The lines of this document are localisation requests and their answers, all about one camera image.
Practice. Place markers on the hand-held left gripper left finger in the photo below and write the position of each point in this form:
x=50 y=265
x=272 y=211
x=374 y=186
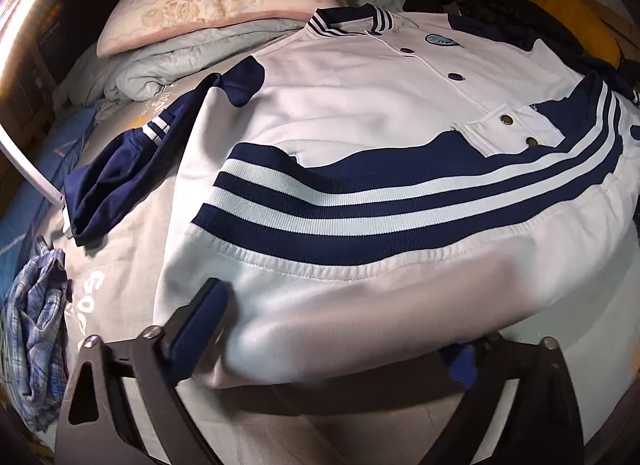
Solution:
x=200 y=325

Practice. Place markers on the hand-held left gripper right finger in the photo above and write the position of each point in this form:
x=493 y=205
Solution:
x=465 y=367

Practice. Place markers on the white and navy varsity jacket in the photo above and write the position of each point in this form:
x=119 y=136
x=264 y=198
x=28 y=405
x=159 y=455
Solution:
x=375 y=110

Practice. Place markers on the blue plaid shirt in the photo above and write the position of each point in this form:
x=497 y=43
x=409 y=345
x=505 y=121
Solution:
x=40 y=320

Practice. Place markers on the pale blue quilt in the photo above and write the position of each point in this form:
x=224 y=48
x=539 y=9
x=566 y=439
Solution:
x=150 y=70

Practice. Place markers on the black printed poster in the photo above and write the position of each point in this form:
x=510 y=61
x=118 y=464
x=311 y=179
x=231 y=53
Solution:
x=65 y=35

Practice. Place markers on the black quilted jacket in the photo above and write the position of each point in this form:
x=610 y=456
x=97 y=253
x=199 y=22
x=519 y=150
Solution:
x=525 y=25

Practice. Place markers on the white arc lamp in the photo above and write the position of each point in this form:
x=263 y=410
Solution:
x=27 y=10

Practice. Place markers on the yellow pillow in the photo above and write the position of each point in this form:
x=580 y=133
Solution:
x=555 y=5

